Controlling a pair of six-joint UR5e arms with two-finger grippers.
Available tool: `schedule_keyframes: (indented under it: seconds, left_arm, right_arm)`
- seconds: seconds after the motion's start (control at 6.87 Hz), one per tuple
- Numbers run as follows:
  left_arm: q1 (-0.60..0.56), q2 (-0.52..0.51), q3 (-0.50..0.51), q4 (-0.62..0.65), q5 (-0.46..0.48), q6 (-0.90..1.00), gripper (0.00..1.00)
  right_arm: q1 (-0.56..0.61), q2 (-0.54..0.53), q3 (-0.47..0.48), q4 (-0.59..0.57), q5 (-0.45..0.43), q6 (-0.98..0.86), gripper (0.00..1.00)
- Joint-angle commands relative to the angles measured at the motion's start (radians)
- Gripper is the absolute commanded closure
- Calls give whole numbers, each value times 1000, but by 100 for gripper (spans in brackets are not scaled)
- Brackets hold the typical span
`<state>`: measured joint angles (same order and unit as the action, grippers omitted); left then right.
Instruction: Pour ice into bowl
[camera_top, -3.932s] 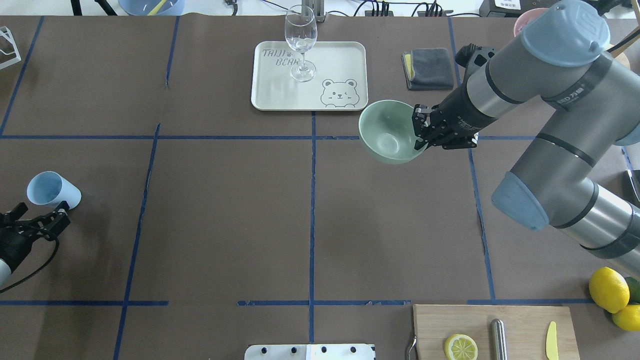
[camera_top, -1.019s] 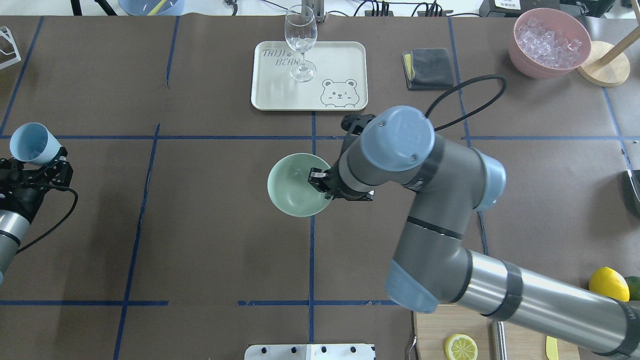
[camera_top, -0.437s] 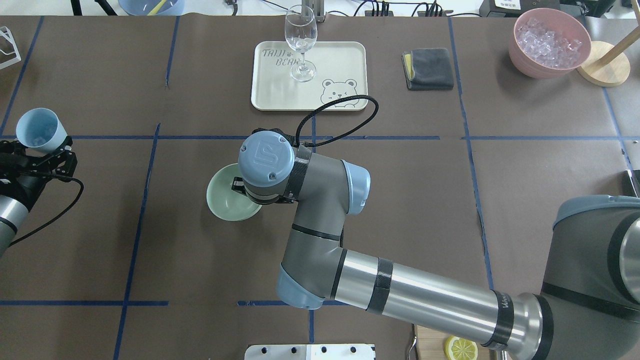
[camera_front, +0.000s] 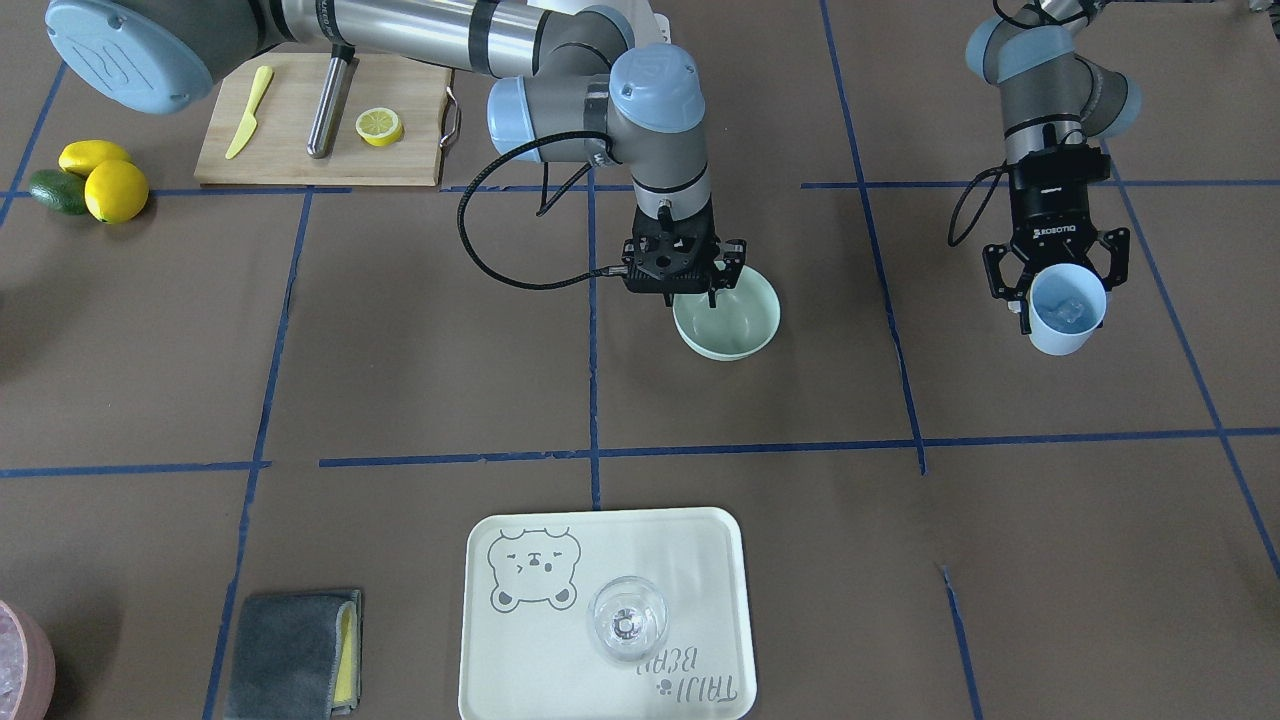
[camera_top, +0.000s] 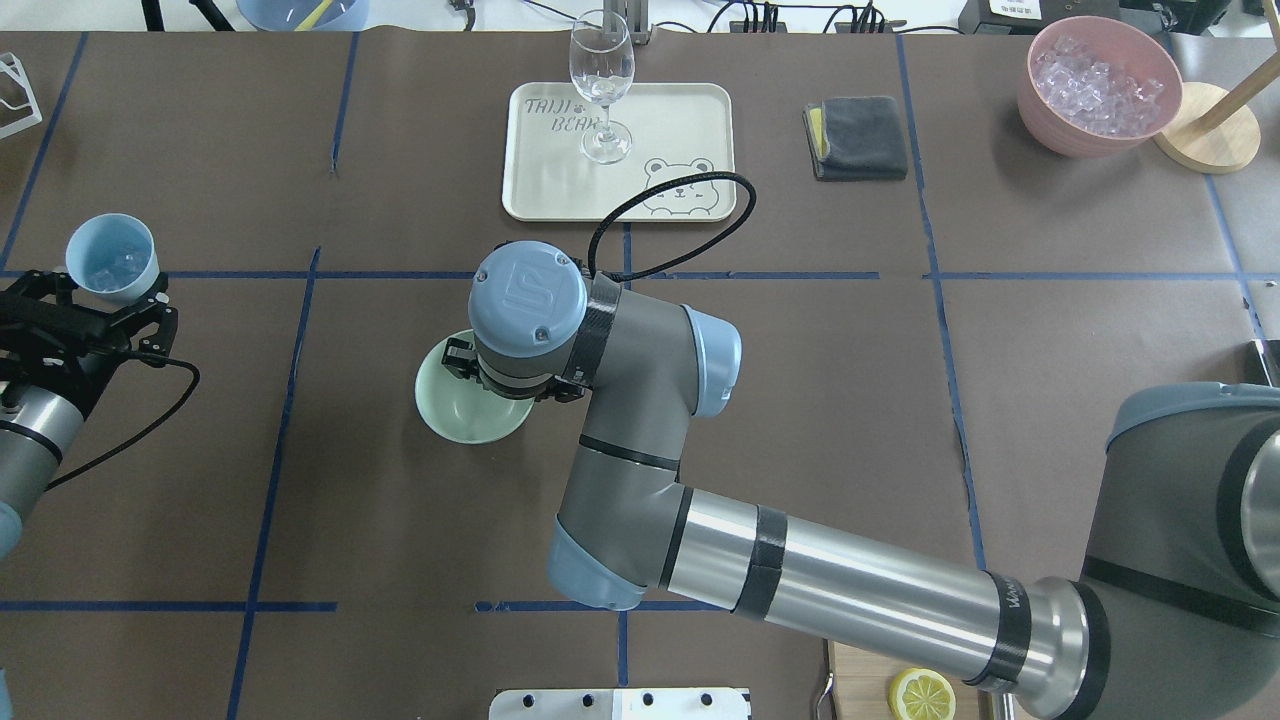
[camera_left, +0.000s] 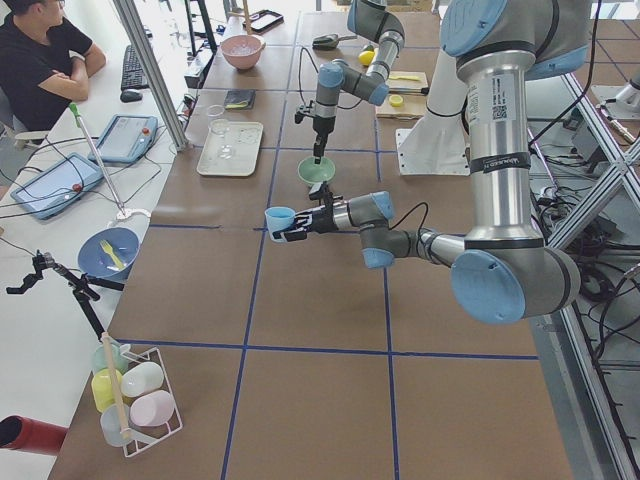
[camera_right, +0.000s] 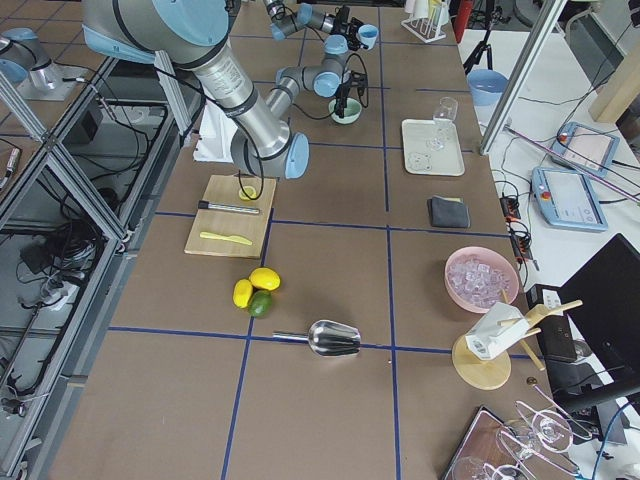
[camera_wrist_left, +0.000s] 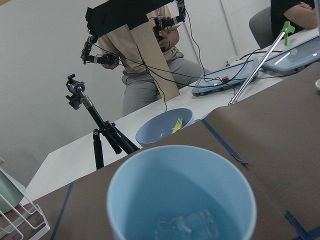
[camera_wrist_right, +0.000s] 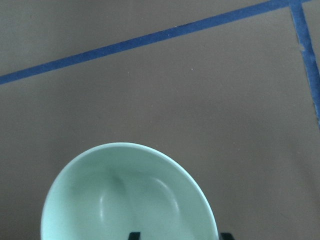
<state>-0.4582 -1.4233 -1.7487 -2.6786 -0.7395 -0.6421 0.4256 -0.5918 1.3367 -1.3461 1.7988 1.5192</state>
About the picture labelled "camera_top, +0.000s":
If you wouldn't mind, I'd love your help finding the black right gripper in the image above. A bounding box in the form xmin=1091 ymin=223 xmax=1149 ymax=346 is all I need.
xmin=443 ymin=340 xmax=588 ymax=404

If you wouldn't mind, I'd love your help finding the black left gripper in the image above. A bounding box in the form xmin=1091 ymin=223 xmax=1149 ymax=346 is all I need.
xmin=1 ymin=270 xmax=178 ymax=406

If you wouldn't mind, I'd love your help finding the light green bowl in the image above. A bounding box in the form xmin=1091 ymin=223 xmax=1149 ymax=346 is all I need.
xmin=413 ymin=329 xmax=534 ymax=445

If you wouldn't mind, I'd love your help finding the light blue paper cup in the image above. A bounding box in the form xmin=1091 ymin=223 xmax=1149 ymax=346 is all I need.
xmin=64 ymin=213 xmax=160 ymax=306

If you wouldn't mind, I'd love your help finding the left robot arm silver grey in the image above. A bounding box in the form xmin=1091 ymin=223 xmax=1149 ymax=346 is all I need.
xmin=1 ymin=270 xmax=198 ymax=556

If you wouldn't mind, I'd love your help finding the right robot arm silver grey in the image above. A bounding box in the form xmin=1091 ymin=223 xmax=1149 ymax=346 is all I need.
xmin=451 ymin=251 xmax=1253 ymax=719

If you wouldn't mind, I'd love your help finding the large blue bowl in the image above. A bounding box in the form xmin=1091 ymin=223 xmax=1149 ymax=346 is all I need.
xmin=236 ymin=0 xmax=371 ymax=32

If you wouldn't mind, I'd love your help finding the pink bowl of ice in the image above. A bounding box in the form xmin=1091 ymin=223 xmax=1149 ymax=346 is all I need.
xmin=1018 ymin=15 xmax=1183 ymax=158

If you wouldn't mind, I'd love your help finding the cream bear serving tray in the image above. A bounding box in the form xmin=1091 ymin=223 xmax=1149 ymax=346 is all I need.
xmin=500 ymin=82 xmax=737 ymax=223

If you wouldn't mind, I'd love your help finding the clear wine glass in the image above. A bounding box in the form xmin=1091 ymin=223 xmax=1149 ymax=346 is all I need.
xmin=570 ymin=9 xmax=635 ymax=165

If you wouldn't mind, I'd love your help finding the lemon half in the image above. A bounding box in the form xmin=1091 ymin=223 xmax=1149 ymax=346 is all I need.
xmin=887 ymin=667 xmax=957 ymax=719

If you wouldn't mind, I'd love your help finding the wooden paper towel stand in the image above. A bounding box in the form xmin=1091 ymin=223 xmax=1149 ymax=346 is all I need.
xmin=1155 ymin=35 xmax=1277 ymax=174

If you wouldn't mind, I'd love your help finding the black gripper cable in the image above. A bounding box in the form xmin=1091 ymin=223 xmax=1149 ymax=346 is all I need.
xmin=588 ymin=170 xmax=758 ymax=281

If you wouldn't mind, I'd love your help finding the white wire cup rack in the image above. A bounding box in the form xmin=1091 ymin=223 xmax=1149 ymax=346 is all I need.
xmin=1 ymin=53 xmax=44 ymax=140

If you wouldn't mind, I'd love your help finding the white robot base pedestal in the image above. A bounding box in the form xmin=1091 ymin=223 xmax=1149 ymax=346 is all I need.
xmin=488 ymin=685 xmax=753 ymax=719

